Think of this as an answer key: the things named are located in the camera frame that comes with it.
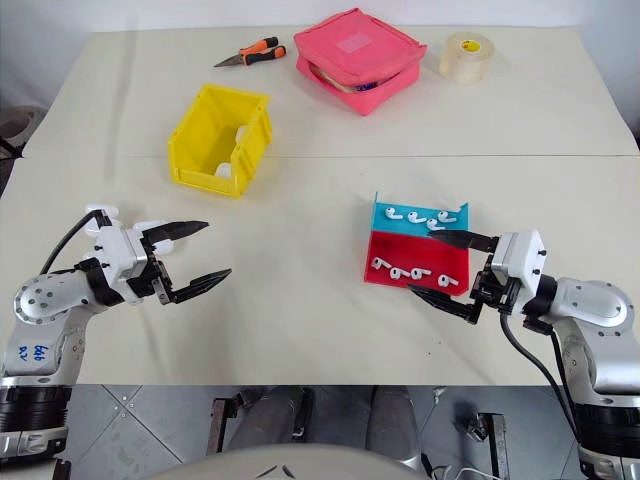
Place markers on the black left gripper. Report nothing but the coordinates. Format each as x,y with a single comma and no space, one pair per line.
150,282

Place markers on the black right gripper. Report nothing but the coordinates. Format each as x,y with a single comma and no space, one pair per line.
500,295

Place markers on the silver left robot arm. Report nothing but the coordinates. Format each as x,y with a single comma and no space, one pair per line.
45,300

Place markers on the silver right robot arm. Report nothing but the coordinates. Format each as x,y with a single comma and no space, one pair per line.
595,305

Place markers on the white earbud charging case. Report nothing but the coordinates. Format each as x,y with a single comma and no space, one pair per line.
225,170

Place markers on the yellow plastic bin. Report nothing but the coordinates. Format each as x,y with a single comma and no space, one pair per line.
200,145

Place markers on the blue and red tray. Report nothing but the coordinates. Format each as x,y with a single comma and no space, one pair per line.
415,250

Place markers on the dark grey rounded leg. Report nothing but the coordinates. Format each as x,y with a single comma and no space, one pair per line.
275,415
390,415

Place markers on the beige adhesive tape roll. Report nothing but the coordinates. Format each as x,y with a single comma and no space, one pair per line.
467,57

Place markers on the orange and black pliers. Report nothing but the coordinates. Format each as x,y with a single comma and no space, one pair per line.
255,52

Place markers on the grey round stand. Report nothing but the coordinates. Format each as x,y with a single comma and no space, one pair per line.
15,125

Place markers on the pale robot torso top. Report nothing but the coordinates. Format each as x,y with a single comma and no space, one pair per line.
280,465

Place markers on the pink fabric zip pouch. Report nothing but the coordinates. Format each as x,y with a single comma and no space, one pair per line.
355,55

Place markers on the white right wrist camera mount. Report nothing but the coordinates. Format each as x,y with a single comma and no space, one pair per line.
520,255

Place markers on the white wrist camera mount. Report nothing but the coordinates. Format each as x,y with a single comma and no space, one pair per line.
117,250
520,255

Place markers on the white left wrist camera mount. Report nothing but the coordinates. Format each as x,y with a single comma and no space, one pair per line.
117,250

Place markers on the rusty metal frame post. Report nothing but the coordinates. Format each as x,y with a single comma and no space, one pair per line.
222,425
497,445

